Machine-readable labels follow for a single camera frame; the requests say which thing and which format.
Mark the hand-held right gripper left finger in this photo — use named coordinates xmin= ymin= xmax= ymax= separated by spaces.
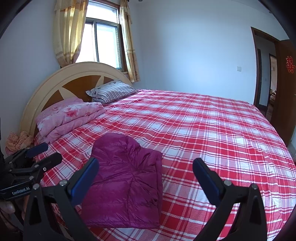
xmin=23 ymin=157 xmax=100 ymax=241

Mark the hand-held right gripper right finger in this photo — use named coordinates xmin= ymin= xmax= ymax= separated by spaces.
xmin=193 ymin=158 xmax=269 ymax=241

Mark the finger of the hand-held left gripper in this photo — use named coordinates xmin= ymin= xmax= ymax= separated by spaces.
xmin=5 ymin=142 xmax=49 ymax=163
xmin=10 ymin=152 xmax=63 ymax=175

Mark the purple down jacket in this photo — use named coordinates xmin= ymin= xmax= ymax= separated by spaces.
xmin=80 ymin=133 xmax=163 ymax=229

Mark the person's left hand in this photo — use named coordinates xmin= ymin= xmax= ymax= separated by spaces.
xmin=0 ymin=200 xmax=16 ymax=215

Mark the orange dotted cloth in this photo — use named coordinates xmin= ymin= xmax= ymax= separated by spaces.
xmin=6 ymin=131 xmax=35 ymax=154

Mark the pink floral quilt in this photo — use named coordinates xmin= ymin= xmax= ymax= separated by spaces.
xmin=35 ymin=97 xmax=107 ymax=144

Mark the bed with red plaid sheet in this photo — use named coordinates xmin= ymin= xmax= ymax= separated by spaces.
xmin=33 ymin=89 xmax=296 ymax=241

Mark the cream wooden bed headboard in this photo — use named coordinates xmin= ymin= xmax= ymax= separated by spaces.
xmin=21 ymin=61 xmax=132 ymax=139

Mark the striped pillow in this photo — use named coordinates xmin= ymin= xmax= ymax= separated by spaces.
xmin=85 ymin=80 xmax=138 ymax=103

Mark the brown wooden door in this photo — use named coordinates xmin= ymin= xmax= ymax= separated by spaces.
xmin=270 ymin=39 xmax=296 ymax=146

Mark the wide yellow curtain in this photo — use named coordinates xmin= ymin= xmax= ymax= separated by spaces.
xmin=53 ymin=0 xmax=89 ymax=67

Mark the window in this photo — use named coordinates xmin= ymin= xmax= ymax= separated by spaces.
xmin=75 ymin=0 xmax=127 ymax=73

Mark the narrow yellow curtain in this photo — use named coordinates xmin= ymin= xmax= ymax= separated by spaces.
xmin=120 ymin=0 xmax=141 ymax=82

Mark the red paper door decoration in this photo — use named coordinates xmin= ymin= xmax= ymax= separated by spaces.
xmin=285 ymin=55 xmax=296 ymax=74

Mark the brown door frame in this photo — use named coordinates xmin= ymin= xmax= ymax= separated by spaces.
xmin=251 ymin=27 xmax=281 ymax=112

